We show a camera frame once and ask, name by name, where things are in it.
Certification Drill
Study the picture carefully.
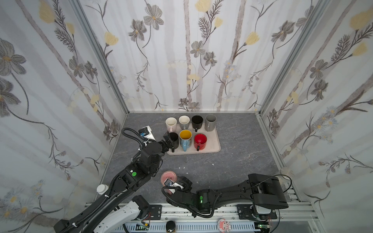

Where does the black mug white rim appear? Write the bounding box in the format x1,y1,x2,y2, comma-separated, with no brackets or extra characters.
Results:
170,133,179,152

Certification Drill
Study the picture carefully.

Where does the pale pink mug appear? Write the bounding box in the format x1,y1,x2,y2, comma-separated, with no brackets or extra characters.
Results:
165,117,177,133

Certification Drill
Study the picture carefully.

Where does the blue butterfly mug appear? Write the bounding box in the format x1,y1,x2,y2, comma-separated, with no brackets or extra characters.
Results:
179,130,192,151

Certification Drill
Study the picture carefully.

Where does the small grey mug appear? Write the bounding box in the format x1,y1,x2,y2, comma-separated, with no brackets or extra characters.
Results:
179,116,190,130

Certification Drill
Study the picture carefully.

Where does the red mug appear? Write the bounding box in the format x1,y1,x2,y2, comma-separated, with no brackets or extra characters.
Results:
194,134,207,151

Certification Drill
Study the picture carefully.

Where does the black mug white base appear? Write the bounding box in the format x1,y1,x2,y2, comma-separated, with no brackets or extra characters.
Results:
191,115,204,132

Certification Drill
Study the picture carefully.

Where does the grey-green mug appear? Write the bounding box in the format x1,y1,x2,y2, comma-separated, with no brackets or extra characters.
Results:
205,114,217,132

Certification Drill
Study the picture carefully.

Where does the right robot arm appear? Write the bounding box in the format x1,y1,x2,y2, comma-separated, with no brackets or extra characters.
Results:
162,173,288,218

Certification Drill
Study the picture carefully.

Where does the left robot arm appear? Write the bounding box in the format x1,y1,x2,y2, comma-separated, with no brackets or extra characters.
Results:
53,128,174,233

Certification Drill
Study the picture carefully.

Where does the beige plastic tray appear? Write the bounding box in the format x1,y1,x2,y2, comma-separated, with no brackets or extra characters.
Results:
167,123,221,155

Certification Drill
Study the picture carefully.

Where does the pink cartoon sticker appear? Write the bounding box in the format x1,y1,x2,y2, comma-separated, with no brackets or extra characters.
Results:
218,218,230,233

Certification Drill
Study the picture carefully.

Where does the white plastic bottle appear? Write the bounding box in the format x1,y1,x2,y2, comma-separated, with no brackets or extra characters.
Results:
96,184,109,195

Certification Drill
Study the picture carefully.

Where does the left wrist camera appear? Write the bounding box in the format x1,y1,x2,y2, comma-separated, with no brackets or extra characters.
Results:
138,126,155,142

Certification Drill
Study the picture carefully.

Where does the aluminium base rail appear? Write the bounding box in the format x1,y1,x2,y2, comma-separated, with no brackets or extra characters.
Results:
84,203,318,233

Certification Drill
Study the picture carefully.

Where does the black corrugated cable hose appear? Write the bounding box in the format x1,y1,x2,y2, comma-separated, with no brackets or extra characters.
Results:
59,195,114,233

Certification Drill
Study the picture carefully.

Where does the white cable duct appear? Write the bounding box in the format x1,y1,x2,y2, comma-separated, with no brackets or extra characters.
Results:
125,222,261,233

